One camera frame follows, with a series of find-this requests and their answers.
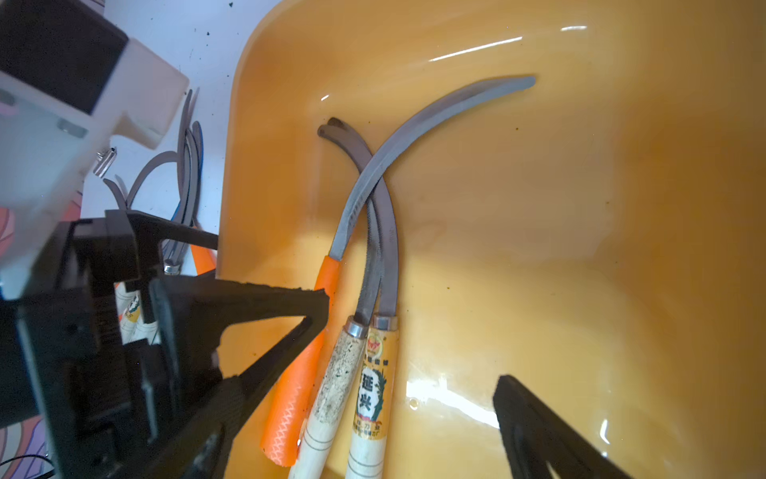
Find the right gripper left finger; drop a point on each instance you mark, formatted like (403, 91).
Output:
(223, 346)

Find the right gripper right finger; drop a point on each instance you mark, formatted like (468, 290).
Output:
(538, 443)

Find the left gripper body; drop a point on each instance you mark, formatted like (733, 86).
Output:
(69, 81)

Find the orange handle sickle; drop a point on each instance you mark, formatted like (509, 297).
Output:
(295, 391)
(190, 149)

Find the yellow plastic tray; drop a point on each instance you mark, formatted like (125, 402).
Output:
(600, 236)

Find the silver bulldog clip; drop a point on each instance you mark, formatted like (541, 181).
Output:
(105, 160)

